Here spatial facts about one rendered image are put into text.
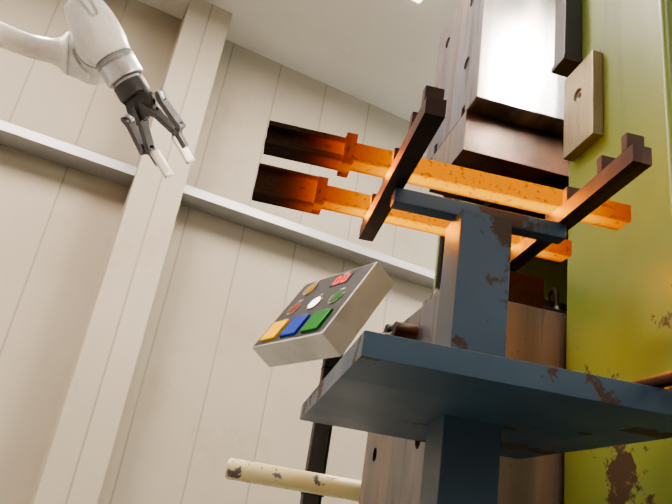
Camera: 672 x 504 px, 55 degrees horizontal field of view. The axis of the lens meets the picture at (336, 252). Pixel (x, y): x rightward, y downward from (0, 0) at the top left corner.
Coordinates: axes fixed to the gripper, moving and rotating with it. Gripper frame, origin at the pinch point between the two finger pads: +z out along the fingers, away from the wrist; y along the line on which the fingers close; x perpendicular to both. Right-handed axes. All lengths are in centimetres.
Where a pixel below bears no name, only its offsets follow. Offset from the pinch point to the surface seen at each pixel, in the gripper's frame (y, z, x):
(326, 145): -63, 16, 56
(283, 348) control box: 8, 56, -9
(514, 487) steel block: -58, 71, 47
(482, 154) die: -63, 32, -5
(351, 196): -58, 23, 47
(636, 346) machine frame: -81, 58, 42
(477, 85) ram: -68, 20, -9
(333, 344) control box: -10, 57, -3
